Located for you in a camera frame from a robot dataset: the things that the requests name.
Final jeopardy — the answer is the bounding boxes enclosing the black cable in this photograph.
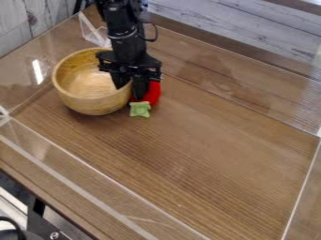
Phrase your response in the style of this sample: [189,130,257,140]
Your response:
[0,215,27,240]

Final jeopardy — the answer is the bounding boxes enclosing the wooden bowl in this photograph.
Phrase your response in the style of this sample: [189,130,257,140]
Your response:
[51,47,132,115]

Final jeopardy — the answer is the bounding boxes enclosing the clear acrylic tray wall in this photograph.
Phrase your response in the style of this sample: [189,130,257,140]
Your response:
[0,108,211,240]

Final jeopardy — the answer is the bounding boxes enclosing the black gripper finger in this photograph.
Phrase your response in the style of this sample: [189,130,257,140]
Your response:
[110,71,132,89]
[132,74,150,100]

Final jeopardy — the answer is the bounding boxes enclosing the black table leg bracket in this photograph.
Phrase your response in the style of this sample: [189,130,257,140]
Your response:
[27,197,82,240]

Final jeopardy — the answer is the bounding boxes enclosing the clear acrylic corner bracket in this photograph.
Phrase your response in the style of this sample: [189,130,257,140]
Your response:
[78,12,112,48]

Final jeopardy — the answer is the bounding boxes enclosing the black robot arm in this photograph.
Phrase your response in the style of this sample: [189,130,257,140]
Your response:
[96,0,162,100]

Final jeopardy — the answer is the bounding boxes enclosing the red plush tomato green stem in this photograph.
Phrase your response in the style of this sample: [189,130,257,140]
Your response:
[130,81,162,118]

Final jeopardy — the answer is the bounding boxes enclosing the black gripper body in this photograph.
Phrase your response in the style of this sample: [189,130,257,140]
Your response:
[96,31,162,82]

